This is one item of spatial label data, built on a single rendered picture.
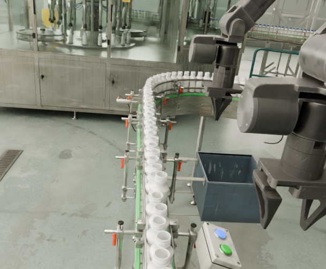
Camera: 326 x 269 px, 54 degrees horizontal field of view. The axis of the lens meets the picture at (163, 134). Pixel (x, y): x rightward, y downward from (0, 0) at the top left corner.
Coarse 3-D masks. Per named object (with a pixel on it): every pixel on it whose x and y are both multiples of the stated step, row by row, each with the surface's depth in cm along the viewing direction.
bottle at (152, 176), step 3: (153, 171) 106; (150, 174) 104; (153, 174) 106; (150, 177) 104; (153, 177) 103; (150, 180) 104; (153, 180) 104; (147, 183) 107; (150, 183) 105; (147, 186) 105; (147, 189) 105; (147, 192) 105; (147, 195) 105; (147, 198) 106
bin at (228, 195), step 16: (192, 160) 168; (208, 160) 176; (224, 160) 177; (240, 160) 177; (256, 160) 171; (208, 176) 180; (224, 176) 181; (240, 176) 181; (176, 192) 177; (192, 192) 177; (208, 192) 148; (224, 192) 148; (240, 192) 149; (208, 208) 151; (224, 208) 152; (240, 208) 153; (256, 208) 153
